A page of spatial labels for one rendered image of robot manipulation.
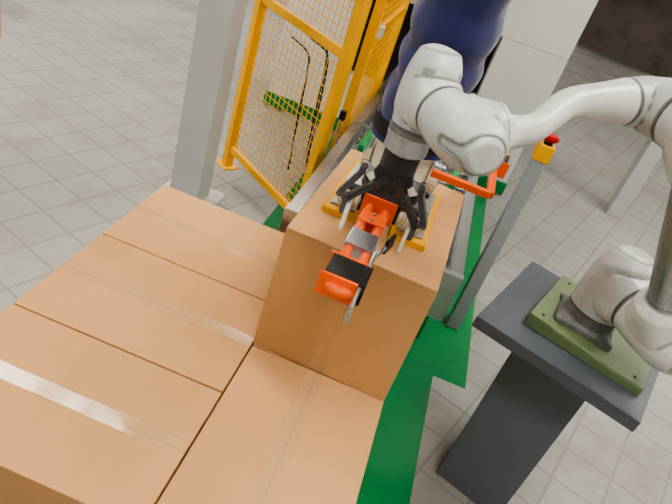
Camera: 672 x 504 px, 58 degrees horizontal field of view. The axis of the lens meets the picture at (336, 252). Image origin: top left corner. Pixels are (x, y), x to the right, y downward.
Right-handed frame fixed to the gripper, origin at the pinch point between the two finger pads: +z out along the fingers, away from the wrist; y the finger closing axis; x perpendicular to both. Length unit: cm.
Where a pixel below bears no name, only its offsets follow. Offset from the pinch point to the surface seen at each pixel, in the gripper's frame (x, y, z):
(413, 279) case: -10.5, -12.9, 13.1
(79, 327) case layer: 9, 61, 53
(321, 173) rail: -116, 33, 48
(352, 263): 16.4, 0.8, -2.0
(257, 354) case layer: -8, 18, 53
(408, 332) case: -9.9, -17.3, 27.9
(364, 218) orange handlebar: -3.6, 2.8, -1.1
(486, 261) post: -133, -48, 66
